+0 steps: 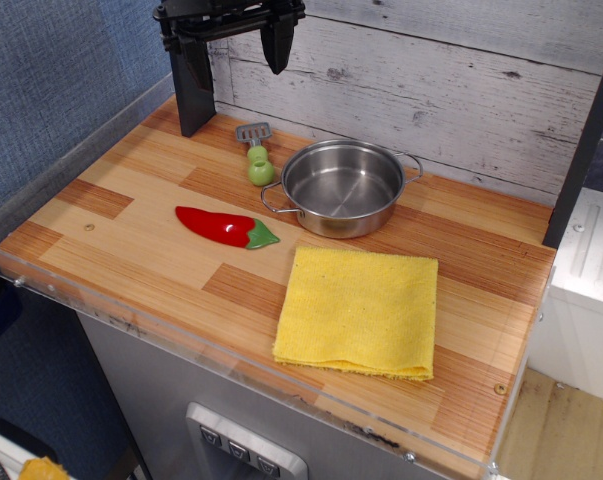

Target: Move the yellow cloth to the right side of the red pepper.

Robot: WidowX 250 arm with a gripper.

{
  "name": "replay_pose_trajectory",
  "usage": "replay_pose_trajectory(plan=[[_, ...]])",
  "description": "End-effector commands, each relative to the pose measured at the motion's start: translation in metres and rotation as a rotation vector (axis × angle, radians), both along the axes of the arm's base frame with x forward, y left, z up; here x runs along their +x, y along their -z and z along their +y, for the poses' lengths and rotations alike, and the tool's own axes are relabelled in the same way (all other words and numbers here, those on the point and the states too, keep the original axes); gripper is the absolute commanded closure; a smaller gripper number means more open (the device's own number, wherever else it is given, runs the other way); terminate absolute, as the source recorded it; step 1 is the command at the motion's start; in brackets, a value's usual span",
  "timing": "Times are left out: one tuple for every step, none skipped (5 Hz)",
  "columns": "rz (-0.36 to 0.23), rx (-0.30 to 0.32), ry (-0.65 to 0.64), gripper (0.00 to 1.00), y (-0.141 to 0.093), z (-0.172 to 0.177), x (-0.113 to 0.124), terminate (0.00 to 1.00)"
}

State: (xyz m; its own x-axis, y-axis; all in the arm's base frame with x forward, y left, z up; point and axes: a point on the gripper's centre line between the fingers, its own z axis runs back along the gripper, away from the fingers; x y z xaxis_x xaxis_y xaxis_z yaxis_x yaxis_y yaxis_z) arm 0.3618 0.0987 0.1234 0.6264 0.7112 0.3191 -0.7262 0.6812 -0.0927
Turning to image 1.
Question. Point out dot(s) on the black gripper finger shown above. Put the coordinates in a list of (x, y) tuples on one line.
[(277, 37), (194, 53)]

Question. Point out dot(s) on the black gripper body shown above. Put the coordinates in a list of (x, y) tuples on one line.
[(212, 20)]

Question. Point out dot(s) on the small steel pot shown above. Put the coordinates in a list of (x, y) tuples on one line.
[(340, 189)]

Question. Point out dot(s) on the red toy pepper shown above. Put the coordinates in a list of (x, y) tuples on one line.
[(228, 229)]

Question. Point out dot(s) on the yellow cloth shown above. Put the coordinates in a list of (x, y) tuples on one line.
[(361, 312)]

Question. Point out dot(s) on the clear acrylic table guard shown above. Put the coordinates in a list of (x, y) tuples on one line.
[(104, 240)]

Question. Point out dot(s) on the grey toy fridge front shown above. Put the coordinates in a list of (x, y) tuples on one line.
[(154, 386)]

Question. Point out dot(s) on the silver dispenser button panel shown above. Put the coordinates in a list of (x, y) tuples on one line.
[(228, 450)]

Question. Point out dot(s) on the white side cabinet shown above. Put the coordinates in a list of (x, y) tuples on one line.
[(567, 342)]

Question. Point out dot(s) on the yellow object bottom left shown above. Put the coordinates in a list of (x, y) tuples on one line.
[(42, 469)]

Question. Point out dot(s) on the green handled toy spatula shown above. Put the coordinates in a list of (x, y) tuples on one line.
[(260, 171)]

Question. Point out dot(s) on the dark grey right post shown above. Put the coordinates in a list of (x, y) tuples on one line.
[(586, 148)]

